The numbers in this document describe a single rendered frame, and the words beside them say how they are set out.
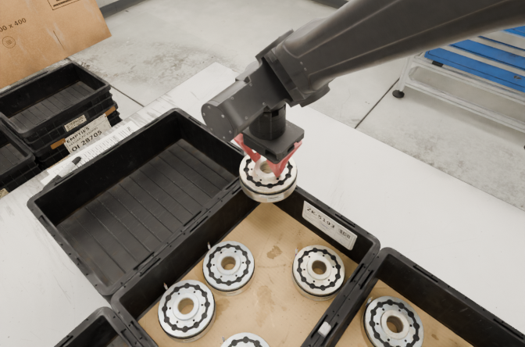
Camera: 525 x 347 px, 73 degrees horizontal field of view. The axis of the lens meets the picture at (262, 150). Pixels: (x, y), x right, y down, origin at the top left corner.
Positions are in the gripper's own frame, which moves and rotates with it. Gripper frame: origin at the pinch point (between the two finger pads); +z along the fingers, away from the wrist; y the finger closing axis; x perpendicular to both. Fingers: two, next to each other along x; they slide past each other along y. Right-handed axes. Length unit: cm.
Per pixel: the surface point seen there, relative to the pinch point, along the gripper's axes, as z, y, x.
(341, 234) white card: 17.0, 13.6, 6.4
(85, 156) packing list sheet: 35, -65, -13
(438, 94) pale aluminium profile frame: 96, -10, 173
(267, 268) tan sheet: 22.9, 5.4, -6.8
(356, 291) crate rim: 13.2, 22.3, -3.2
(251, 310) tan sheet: 22.7, 8.5, -15.1
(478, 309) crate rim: 13.6, 38.7, 7.4
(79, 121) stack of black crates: 54, -107, 0
